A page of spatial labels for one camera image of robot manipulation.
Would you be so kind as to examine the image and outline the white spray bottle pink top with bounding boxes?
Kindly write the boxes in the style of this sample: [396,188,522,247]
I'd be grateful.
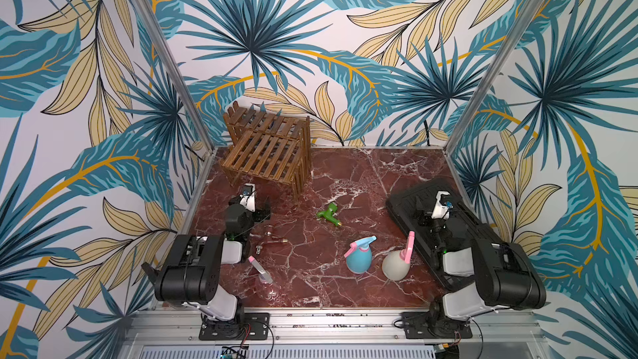
[382,231,415,281]

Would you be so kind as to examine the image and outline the clear pink spray bottle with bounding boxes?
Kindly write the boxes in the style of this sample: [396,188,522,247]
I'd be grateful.
[249,256,278,300]

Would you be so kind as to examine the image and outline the wooden slatted step shelf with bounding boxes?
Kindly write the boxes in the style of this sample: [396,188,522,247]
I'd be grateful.
[221,103,312,199]

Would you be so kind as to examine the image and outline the blue spray bottle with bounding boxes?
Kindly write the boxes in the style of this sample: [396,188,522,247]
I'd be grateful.
[344,236,376,274]

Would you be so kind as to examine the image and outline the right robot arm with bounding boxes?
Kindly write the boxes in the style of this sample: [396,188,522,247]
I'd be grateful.
[412,207,547,327]

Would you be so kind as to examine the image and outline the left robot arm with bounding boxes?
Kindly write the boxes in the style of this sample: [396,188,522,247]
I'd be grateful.
[141,204,272,322]

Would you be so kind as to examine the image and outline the black plastic tool case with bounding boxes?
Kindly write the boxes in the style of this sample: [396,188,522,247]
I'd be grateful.
[386,178,502,292]

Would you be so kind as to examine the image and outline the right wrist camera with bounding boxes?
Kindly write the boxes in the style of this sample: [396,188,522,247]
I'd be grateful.
[431,190,454,219]

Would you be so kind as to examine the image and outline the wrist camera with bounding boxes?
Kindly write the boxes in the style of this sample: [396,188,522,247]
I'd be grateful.
[431,190,454,219]
[239,184,256,213]

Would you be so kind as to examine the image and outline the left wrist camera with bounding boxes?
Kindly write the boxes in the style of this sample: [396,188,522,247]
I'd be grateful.
[239,184,256,213]

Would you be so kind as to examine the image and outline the brown metal hose nozzle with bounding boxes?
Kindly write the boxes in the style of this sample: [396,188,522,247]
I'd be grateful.
[255,231,289,255]

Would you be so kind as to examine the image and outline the green hose nozzle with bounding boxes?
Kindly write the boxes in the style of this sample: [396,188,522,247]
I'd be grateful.
[317,202,342,227]

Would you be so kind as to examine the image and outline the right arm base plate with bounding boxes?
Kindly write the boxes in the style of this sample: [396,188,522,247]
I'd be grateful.
[393,312,473,341]

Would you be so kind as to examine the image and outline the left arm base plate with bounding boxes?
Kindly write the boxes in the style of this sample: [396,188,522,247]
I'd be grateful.
[199,312,270,342]

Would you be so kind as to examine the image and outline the aluminium front rail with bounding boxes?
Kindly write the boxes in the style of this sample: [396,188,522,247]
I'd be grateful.
[125,307,547,346]

